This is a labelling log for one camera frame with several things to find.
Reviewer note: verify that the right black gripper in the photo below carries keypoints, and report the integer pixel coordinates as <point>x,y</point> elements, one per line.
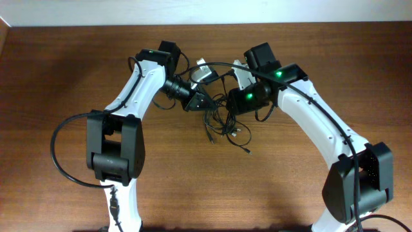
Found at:
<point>239,108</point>

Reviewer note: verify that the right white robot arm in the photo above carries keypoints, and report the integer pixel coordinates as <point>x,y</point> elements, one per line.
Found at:
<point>360,177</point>

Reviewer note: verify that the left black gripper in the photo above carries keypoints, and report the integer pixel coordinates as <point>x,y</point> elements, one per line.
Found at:
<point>192,103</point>

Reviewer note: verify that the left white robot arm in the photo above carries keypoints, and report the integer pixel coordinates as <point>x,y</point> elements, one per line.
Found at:
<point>115,148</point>

